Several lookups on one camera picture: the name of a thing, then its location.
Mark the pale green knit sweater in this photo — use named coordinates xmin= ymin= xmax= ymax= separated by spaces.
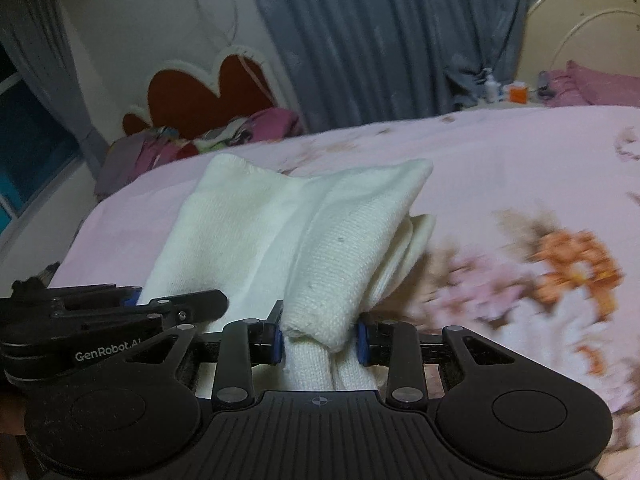
xmin=141 ymin=154 xmax=435 ymax=391

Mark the purple clothes pile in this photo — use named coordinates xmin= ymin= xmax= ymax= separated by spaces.
xmin=94 ymin=107 xmax=304 ymax=202

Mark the red heart shaped headboard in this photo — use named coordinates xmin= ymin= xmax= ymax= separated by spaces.
xmin=122 ymin=44 xmax=288 ymax=140

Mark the white pump bottle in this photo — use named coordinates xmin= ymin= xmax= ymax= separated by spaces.
xmin=484 ymin=72 xmax=501 ymax=104

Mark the orange container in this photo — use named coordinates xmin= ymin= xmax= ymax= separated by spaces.
xmin=506 ymin=81 xmax=529 ymax=105

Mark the blue grey left curtain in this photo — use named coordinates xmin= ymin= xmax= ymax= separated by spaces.
xmin=1 ymin=0 xmax=108 ymax=176

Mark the blue grey curtain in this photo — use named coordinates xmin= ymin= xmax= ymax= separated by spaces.
xmin=1 ymin=0 xmax=108 ymax=176
xmin=255 ymin=0 xmax=533 ymax=132

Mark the blue grey centre curtain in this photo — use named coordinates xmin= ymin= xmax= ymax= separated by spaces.
xmin=255 ymin=0 xmax=533 ymax=132

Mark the magenta pillow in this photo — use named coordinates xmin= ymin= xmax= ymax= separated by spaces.
xmin=544 ymin=61 xmax=640 ymax=107

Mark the cream round headboard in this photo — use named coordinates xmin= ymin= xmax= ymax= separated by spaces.
xmin=514 ymin=0 xmax=640 ymax=86

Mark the white hanging power cable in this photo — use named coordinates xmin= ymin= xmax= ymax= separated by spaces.
xmin=186 ymin=0 xmax=281 ymax=106

